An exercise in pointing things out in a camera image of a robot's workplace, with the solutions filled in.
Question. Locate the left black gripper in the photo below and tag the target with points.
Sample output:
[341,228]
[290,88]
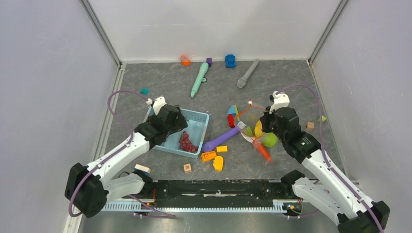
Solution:
[179,124]

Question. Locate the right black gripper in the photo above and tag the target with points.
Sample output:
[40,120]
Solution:
[265,118]

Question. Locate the yellow toy corn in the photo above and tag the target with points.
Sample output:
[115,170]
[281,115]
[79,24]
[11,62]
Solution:
[258,129]

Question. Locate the light blue plastic basket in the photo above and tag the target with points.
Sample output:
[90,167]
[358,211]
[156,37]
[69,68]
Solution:
[197,125]

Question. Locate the light red grape bunch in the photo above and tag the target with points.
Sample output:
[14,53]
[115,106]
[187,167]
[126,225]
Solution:
[185,143]

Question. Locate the clear orange zip bag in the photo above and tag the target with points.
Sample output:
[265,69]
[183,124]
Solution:
[248,123]

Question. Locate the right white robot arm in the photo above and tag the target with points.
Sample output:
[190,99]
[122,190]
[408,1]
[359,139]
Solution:
[345,204]

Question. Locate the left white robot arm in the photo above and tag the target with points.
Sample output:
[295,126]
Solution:
[89,187]

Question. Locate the wooden letter cube M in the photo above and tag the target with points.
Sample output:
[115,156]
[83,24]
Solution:
[310,126]

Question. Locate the teal small block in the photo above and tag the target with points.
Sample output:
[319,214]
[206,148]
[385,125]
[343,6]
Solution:
[144,91]

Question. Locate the purple toy cylinder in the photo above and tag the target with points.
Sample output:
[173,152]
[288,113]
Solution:
[212,144]

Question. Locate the multicolour stacked brick block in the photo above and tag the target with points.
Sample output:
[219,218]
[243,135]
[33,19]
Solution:
[231,116]

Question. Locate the wooden cube with X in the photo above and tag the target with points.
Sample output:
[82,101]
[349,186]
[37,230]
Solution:
[187,168]

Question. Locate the orange lego brick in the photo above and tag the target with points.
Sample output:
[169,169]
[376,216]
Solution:
[208,156]

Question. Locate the grey toy microphone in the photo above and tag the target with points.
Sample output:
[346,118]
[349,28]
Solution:
[244,79]

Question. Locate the yellow flat brick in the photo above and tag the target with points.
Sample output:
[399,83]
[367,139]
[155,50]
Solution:
[221,149]

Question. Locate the mint green toy pen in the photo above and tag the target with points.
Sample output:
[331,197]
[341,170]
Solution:
[199,78]

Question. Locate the yellow oval toy block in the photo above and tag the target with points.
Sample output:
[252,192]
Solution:
[218,163]

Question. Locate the small purple block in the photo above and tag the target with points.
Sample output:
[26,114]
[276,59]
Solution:
[209,62]

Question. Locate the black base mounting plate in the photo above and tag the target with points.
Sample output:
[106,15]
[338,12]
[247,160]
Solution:
[215,193]

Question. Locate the blue toy car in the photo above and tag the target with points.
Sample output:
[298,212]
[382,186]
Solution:
[230,61]

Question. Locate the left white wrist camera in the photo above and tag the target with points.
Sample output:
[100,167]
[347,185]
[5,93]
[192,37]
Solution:
[156,104]

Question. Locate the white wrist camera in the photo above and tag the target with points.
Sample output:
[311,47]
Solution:
[156,104]
[279,100]

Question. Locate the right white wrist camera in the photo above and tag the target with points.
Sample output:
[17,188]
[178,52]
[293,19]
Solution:
[279,100]

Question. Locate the light blue cable comb rail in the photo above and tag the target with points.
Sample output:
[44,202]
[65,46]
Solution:
[134,206]

